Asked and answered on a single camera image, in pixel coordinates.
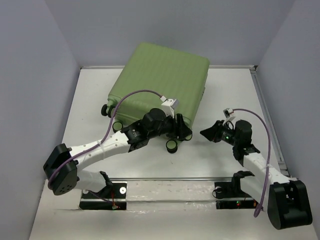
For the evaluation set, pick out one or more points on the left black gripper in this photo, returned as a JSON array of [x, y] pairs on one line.
[[179, 129]]

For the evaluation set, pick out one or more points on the aluminium table rail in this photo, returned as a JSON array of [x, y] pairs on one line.
[[266, 114]]

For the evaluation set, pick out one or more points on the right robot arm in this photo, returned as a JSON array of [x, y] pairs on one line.
[[285, 200]]

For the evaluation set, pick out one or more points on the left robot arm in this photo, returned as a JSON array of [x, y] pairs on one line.
[[65, 167]]

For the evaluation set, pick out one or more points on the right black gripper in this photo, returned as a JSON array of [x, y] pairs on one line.
[[212, 133]]

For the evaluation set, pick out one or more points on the green hard-shell suitcase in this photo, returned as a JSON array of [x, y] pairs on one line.
[[151, 72]]

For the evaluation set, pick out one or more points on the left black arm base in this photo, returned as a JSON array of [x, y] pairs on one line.
[[111, 200]]

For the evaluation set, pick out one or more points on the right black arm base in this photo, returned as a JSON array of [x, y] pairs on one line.
[[229, 199]]

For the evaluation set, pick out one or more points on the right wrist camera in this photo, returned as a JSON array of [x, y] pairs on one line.
[[229, 115]]

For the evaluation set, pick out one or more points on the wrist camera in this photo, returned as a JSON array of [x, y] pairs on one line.
[[169, 105], [229, 115]]

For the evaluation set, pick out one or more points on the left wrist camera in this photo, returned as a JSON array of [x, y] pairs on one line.
[[169, 105]]

